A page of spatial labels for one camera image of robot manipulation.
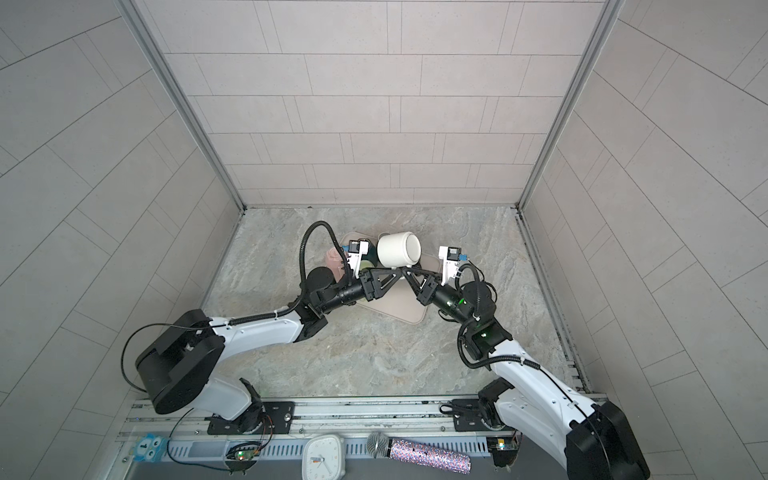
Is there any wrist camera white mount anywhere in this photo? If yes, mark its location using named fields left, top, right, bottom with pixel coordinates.
left=344, top=240, right=370, bottom=278
left=438, top=246, right=467, bottom=285

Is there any metal corner wall profile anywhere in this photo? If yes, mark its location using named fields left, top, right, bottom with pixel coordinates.
left=517, top=0, right=623, bottom=212

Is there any white square clock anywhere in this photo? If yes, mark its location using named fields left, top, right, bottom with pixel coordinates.
left=302, top=434, right=346, bottom=480

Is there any metal base rail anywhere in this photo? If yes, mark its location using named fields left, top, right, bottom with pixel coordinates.
left=107, top=392, right=619, bottom=463

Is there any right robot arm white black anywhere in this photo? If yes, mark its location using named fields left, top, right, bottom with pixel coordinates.
left=402, top=264, right=651, bottom=479

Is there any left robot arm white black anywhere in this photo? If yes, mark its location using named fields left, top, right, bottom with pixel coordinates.
left=135, top=221, right=422, bottom=421

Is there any glittery pink microphone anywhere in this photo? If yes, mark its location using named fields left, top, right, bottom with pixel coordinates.
left=366, top=432, right=471, bottom=475

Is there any small black circuit device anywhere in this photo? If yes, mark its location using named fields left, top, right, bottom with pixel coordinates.
left=486, top=436, right=520, bottom=469

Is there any small green circuit board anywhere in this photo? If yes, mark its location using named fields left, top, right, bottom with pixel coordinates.
left=226, top=441, right=262, bottom=462

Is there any white mug red inside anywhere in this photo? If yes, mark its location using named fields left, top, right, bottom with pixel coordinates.
left=376, top=232, right=422, bottom=268

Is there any left metal corner profile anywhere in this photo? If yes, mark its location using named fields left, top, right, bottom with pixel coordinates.
left=115, top=0, right=247, bottom=214

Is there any pink faceted mug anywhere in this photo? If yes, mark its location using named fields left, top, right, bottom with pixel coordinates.
left=325, top=248, right=347, bottom=282

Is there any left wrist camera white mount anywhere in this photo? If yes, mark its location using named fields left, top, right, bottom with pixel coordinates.
left=344, top=240, right=370, bottom=278

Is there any blue white power socket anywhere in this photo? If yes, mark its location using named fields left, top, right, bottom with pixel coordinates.
left=133, top=434, right=168, bottom=463

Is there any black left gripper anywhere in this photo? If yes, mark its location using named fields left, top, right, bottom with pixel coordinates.
left=315, top=269, right=399, bottom=317

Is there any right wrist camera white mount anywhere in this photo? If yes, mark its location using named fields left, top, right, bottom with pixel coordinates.
left=438, top=246, right=467, bottom=285

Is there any beige plastic tray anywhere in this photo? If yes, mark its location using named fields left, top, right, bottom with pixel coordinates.
left=340, top=231, right=442, bottom=324

